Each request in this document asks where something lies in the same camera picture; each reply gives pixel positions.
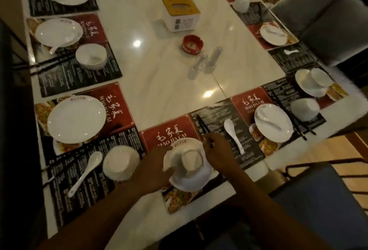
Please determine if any clear shaker bottle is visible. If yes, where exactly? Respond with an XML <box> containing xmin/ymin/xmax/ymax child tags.
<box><xmin>187</xmin><ymin>54</ymin><xmax>208</xmax><ymax>81</ymax></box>
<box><xmin>204</xmin><ymin>46</ymin><xmax>223</xmax><ymax>74</ymax></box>

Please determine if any yellow and white tissue box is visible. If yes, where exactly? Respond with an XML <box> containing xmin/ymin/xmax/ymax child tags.
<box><xmin>162</xmin><ymin>0</ymin><xmax>201</xmax><ymax>33</ymax></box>

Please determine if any dark chair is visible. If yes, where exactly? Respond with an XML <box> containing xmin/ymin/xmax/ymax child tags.
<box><xmin>0</xmin><ymin>19</ymin><xmax>49</xmax><ymax>250</ymax></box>

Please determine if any grey upholstered chair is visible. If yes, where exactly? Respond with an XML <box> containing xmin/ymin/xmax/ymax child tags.
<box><xmin>271</xmin><ymin>0</ymin><xmax>368</xmax><ymax>68</ymax></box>

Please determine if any person's right forearm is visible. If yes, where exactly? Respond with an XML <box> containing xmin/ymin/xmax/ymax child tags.
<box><xmin>221</xmin><ymin>166</ymin><xmax>332</xmax><ymax>250</ymax></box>

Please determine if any person's left hand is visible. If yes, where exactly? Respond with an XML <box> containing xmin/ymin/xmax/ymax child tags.
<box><xmin>134</xmin><ymin>146</ymin><xmax>175</xmax><ymax>196</ymax></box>

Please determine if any person's left forearm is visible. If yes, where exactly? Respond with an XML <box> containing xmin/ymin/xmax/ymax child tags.
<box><xmin>37</xmin><ymin>169</ymin><xmax>161</xmax><ymax>250</ymax></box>

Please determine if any black chopsticks pair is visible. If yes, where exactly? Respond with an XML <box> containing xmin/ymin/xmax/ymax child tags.
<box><xmin>13</xmin><ymin>54</ymin><xmax>77</xmax><ymax>76</ymax></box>
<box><xmin>41</xmin><ymin>155</ymin><xmax>87</xmax><ymax>187</ymax></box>
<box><xmin>196</xmin><ymin>114</ymin><xmax>215</xmax><ymax>148</ymax></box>
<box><xmin>275</xmin><ymin>97</ymin><xmax>317</xmax><ymax>141</ymax></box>

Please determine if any blue upholstered chair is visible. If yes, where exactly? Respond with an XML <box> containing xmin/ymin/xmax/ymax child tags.
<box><xmin>270</xmin><ymin>158</ymin><xmax>368</xmax><ymax>250</ymax></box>

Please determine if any person's right hand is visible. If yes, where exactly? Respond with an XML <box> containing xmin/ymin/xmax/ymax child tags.
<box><xmin>202</xmin><ymin>133</ymin><xmax>242</xmax><ymax>177</ymax></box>

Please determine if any red ashtray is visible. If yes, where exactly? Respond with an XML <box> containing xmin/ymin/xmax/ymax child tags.
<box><xmin>182</xmin><ymin>34</ymin><xmax>204</xmax><ymax>55</ymax></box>

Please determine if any small white bowl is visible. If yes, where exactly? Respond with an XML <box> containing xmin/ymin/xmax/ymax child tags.
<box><xmin>102</xmin><ymin>145</ymin><xmax>141</xmax><ymax>182</ymax></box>
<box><xmin>179</xmin><ymin>149</ymin><xmax>205</xmax><ymax>173</ymax></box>
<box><xmin>232</xmin><ymin>0</ymin><xmax>251</xmax><ymax>14</ymax></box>
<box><xmin>310</xmin><ymin>68</ymin><xmax>334</xmax><ymax>88</ymax></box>
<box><xmin>290</xmin><ymin>98</ymin><xmax>320</xmax><ymax>122</ymax></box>
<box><xmin>75</xmin><ymin>43</ymin><xmax>108</xmax><ymax>71</ymax></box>

